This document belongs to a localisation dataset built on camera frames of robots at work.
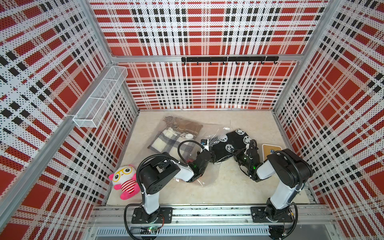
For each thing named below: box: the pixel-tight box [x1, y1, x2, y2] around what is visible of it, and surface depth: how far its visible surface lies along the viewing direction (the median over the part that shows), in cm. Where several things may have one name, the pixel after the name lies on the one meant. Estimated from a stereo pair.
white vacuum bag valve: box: [185, 133, 194, 140], surface depth 100 cm
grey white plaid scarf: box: [147, 127, 196, 160], surface depth 97 cm
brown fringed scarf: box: [163, 116, 204, 138], surface depth 107 cm
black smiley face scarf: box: [211, 129, 253, 163], surface depth 97 cm
